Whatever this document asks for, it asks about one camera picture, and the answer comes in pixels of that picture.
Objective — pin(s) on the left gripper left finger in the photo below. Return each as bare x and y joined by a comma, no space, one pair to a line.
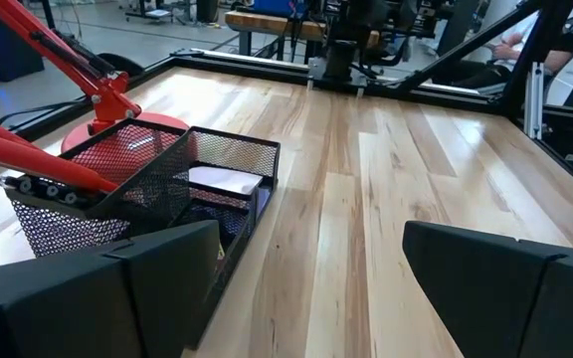
92,308

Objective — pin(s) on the pink sticky note pad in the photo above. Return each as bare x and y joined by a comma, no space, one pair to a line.
227,180

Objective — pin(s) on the black table clamp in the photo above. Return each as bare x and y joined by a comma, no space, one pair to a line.
120,64

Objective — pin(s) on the black aluminium table frame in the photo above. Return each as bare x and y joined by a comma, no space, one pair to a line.
242,63

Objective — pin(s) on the wooden workbench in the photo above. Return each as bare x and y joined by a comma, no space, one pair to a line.
266,25

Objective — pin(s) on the person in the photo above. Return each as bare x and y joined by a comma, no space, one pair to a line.
560,59

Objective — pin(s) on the person's hand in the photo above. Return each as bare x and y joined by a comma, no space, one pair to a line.
504,51

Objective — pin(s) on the silver aluminium bracket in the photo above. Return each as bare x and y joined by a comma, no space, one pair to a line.
535,99

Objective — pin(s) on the purple sticky note pad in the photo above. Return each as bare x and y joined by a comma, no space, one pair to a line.
263,203

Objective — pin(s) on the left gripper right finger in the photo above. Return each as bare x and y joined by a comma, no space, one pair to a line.
515,303

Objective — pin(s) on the black mesh desk organizer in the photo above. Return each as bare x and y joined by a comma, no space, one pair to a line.
157,179

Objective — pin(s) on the red desk lamp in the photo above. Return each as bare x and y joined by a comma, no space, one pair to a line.
102,94

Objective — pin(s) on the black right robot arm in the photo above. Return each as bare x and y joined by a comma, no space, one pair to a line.
341,54

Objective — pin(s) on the black computer tower blue lights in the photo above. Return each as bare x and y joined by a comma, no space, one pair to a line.
3,50

